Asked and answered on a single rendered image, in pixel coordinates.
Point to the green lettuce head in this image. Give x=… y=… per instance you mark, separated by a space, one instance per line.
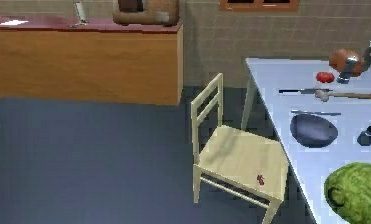
x=353 y=192

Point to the dark pepper shaker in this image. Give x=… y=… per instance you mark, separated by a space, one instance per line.
x=367 y=136

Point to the brown framed window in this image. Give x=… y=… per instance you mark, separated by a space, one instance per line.
x=259 y=5

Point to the thin grey utensil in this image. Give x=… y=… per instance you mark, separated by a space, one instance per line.
x=315 y=113

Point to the pale wooden chair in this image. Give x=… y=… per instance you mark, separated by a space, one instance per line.
x=239 y=156

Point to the dark blue bowl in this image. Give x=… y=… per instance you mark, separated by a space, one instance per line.
x=313 y=130

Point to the small red mark object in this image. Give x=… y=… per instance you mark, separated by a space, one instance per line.
x=260 y=180

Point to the silver sink faucet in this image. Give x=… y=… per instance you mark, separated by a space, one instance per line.
x=80 y=14

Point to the red tomato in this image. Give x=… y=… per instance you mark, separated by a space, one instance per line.
x=325 y=77

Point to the copper kettle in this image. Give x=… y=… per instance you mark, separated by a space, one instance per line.
x=347 y=62

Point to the pale blue table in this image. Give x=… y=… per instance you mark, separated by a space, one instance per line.
x=293 y=96

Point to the wooden counter with maroon top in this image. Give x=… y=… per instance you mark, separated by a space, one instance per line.
x=86 y=63

